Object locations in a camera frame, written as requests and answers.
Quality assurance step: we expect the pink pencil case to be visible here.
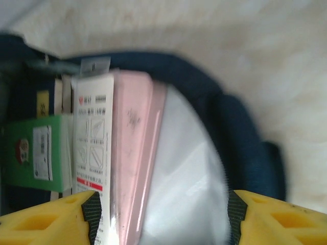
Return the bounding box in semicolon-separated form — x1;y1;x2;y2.
112;71;169;245

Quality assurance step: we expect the dark blue book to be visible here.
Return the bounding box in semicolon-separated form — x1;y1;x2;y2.
7;75;74;123

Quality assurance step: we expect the navy blue backpack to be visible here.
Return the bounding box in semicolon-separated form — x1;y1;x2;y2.
0;33;288;245

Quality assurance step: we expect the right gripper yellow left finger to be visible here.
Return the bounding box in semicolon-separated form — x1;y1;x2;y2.
0;190;103;245

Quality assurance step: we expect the white ruler set package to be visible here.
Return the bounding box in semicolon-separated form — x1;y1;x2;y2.
71;56;121;245

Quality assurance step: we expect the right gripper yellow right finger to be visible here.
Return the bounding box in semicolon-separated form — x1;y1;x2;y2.
226;189;327;245

